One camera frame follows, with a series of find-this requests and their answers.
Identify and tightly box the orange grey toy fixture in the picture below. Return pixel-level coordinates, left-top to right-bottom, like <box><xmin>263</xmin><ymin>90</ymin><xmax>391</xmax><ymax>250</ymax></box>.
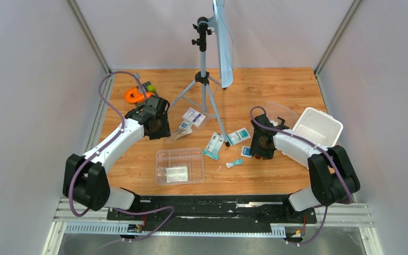
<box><xmin>124</xmin><ymin>81</ymin><xmax>158</xmax><ymax>106</ymax></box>

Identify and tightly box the small teal tube sachet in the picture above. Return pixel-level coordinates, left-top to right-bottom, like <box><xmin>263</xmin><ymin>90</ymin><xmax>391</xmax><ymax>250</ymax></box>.
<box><xmin>226</xmin><ymin>158</ymin><xmax>243</xmax><ymax>168</ymax></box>

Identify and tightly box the small blue white sachet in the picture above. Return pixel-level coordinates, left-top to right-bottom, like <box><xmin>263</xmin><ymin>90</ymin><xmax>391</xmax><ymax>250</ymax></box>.
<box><xmin>178</xmin><ymin>121</ymin><xmax>193</xmax><ymax>129</ymax></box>

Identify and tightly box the white gauze pad packet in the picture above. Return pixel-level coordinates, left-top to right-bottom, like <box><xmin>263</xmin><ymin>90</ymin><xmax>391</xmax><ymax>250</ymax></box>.
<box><xmin>165</xmin><ymin>166</ymin><xmax>189</xmax><ymax>183</ymax></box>

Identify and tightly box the white tablet panel on tripod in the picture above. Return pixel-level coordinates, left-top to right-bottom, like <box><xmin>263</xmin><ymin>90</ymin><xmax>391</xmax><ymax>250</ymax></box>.
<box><xmin>213</xmin><ymin>1</ymin><xmax>234</xmax><ymax>89</ymax></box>

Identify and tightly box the white boxed gauze pack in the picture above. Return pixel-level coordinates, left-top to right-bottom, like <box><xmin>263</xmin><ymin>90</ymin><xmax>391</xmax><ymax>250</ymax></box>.
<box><xmin>182</xmin><ymin>107</ymin><xmax>206</xmax><ymax>128</ymax></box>

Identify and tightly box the blue square alcohol pad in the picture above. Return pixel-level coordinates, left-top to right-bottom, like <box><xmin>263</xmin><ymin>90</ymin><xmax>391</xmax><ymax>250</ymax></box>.
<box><xmin>241</xmin><ymin>146</ymin><xmax>252</xmax><ymax>158</ymax></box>

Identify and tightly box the teal white wipe packet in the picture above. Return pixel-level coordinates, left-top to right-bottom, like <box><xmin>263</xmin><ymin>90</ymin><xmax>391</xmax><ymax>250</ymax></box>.
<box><xmin>227</xmin><ymin>127</ymin><xmax>251</xmax><ymax>146</ymax></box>

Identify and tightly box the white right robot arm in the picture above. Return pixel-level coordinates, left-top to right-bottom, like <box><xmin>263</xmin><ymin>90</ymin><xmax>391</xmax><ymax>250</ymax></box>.
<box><xmin>250</xmin><ymin>107</ymin><xmax>360</xmax><ymax>222</ymax></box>

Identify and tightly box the clear compartment tray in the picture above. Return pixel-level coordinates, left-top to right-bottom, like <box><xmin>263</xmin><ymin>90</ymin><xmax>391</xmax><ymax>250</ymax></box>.
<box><xmin>155</xmin><ymin>148</ymin><xmax>205</xmax><ymax>186</ymax></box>

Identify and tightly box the grey tripod stand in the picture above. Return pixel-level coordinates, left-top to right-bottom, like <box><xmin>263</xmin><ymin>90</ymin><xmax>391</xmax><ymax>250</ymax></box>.
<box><xmin>169</xmin><ymin>16</ymin><xmax>231</xmax><ymax>147</ymax></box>

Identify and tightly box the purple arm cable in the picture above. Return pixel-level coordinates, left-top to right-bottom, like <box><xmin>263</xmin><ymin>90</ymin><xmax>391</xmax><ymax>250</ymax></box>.
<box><xmin>250</xmin><ymin>106</ymin><xmax>354</xmax><ymax>246</ymax></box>
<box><xmin>57</xmin><ymin>71</ymin><xmax>175</xmax><ymax>255</ymax></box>

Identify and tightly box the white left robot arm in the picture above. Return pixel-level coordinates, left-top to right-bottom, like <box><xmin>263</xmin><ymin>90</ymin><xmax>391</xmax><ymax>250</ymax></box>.
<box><xmin>62</xmin><ymin>95</ymin><xmax>171</xmax><ymax>219</ymax></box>

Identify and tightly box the cotton swab bag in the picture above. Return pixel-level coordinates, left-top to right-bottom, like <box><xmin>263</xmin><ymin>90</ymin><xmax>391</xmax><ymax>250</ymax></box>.
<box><xmin>167</xmin><ymin>126</ymin><xmax>194</xmax><ymax>142</ymax></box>

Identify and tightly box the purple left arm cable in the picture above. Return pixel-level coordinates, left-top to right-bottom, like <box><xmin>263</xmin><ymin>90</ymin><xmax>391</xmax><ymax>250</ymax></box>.
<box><xmin>57</xmin><ymin>71</ymin><xmax>175</xmax><ymax>255</ymax></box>

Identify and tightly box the clear plastic lid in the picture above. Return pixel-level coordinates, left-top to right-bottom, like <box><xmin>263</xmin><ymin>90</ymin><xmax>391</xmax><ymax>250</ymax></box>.
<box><xmin>263</xmin><ymin>101</ymin><xmax>300</xmax><ymax>129</ymax></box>

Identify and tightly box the white plastic box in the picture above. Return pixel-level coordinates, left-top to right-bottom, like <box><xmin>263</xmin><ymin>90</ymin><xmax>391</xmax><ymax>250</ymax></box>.
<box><xmin>293</xmin><ymin>107</ymin><xmax>343</xmax><ymax>148</ymax></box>

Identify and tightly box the long white teal packet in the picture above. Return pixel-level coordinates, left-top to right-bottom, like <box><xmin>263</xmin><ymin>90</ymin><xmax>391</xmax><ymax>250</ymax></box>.
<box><xmin>203</xmin><ymin>132</ymin><xmax>224</xmax><ymax>160</ymax></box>

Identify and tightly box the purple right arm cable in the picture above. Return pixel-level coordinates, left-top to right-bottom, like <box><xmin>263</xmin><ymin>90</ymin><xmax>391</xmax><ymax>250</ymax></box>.
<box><xmin>250</xmin><ymin>106</ymin><xmax>354</xmax><ymax>246</ymax></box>

